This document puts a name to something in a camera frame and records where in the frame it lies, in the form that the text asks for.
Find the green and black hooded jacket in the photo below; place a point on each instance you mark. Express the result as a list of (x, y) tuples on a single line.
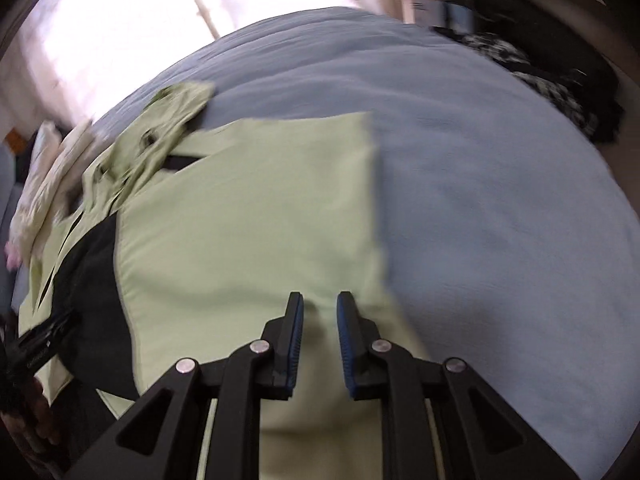
[(187, 242)]

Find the white floral curtains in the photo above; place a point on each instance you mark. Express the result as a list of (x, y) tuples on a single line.
[(75, 59)]

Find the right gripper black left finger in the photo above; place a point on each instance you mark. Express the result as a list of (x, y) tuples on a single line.
[(203, 416)]

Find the white cardboard box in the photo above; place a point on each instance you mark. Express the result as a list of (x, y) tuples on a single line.
[(442, 14)]

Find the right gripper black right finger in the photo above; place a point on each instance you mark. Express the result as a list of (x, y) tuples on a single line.
[(439, 420)]

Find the blue fleece bed blanket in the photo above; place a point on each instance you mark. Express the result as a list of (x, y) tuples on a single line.
[(508, 243)]

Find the pink white cat plush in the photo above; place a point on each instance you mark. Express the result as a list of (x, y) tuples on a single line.
[(13, 254)]

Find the wooden wall shelf unit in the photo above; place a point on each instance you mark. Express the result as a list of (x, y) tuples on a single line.
[(575, 10)]

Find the black white patterned garment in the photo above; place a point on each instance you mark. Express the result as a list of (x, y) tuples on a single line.
[(599, 121)]

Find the person's left hand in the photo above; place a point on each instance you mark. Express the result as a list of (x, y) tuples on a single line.
[(32, 429)]

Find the folded cream puffer jacket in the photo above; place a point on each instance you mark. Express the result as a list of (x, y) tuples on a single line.
[(52, 158)]

